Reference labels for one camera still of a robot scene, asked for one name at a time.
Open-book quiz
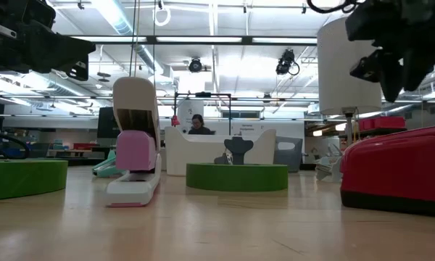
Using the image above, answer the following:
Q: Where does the black overhead frame beam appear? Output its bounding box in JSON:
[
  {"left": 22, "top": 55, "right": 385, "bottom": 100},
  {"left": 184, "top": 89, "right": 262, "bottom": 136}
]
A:
[{"left": 68, "top": 35, "right": 318, "bottom": 46}]

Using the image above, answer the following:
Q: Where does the white plastic bin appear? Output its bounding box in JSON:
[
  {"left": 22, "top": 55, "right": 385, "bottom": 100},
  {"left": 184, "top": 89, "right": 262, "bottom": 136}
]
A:
[{"left": 165, "top": 126, "right": 277, "bottom": 177}]

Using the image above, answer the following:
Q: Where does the red stapler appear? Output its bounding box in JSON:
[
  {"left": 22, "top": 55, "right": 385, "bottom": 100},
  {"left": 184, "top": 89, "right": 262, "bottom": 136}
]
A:
[{"left": 339, "top": 124, "right": 435, "bottom": 218}]

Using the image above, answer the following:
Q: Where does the red storage bin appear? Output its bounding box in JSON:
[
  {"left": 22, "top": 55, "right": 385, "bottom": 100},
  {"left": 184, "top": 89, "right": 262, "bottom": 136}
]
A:
[{"left": 358, "top": 115, "right": 407, "bottom": 132}]

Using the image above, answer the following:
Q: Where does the person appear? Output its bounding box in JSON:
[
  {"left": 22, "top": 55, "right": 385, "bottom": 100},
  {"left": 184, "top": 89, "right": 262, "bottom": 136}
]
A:
[{"left": 187, "top": 114, "right": 215, "bottom": 136}]

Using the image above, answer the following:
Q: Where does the dark grey stapler remover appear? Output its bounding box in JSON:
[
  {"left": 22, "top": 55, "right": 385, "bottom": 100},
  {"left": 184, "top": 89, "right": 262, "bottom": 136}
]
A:
[{"left": 214, "top": 136, "right": 254, "bottom": 166}]

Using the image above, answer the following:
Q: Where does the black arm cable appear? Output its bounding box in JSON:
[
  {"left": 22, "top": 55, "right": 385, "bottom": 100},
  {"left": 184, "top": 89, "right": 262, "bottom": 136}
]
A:
[{"left": 0, "top": 126, "right": 30, "bottom": 160}]

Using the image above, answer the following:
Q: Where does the green tape roll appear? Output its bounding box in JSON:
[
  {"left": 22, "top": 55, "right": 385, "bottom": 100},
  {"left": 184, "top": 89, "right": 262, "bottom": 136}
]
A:
[
  {"left": 0, "top": 159, "right": 69, "bottom": 202},
  {"left": 186, "top": 162, "right": 289, "bottom": 193}
]

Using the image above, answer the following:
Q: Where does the black monitor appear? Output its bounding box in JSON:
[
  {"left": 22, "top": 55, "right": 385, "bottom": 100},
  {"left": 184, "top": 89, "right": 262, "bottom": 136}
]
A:
[{"left": 96, "top": 107, "right": 121, "bottom": 139}]

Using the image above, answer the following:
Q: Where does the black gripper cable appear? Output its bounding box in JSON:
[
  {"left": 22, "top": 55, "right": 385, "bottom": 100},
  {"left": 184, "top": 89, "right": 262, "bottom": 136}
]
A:
[{"left": 306, "top": 0, "right": 360, "bottom": 15}]

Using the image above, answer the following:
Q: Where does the pink and white stapler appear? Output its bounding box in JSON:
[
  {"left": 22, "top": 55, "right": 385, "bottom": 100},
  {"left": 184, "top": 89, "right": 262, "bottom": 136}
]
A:
[{"left": 105, "top": 76, "right": 163, "bottom": 208}]

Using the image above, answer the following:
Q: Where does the black ceiling camera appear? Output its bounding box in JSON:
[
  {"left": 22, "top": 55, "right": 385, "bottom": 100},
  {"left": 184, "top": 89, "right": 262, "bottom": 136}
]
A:
[{"left": 275, "top": 49, "right": 300, "bottom": 76}]

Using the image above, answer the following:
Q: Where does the hanging white ring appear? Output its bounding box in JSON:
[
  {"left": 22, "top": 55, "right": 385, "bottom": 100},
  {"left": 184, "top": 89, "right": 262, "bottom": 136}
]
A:
[{"left": 153, "top": 7, "right": 172, "bottom": 27}]

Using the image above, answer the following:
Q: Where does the dark grey plastic bin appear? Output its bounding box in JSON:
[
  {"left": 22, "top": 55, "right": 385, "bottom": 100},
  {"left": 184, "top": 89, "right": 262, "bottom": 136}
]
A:
[{"left": 274, "top": 136, "right": 304, "bottom": 173}]

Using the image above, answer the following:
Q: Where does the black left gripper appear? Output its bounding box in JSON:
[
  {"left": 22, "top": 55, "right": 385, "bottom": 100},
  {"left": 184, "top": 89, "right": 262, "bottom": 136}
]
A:
[{"left": 0, "top": 0, "right": 97, "bottom": 82}]

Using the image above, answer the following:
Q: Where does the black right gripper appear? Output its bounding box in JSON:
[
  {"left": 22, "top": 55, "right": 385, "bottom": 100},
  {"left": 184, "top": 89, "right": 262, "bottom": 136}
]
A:
[{"left": 345, "top": 0, "right": 435, "bottom": 103}]

